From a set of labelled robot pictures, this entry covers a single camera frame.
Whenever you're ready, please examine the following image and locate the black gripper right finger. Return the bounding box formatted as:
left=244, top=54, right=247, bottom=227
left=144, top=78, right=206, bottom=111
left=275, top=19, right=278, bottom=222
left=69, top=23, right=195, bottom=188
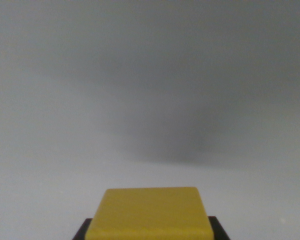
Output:
left=207, top=215, right=231, bottom=240

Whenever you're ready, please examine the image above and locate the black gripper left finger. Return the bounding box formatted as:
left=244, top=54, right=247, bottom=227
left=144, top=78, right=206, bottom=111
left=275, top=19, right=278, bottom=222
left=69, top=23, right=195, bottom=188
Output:
left=72, top=218, right=93, bottom=240

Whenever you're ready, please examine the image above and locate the yellow cube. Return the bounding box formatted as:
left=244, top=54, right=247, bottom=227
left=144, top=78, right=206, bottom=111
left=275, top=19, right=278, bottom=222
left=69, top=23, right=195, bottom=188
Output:
left=85, top=186, right=215, bottom=240

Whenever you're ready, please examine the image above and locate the grey plastic bin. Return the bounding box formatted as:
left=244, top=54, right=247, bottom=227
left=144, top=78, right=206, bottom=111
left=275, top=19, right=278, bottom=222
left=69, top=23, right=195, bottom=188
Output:
left=0, top=0, right=300, bottom=240

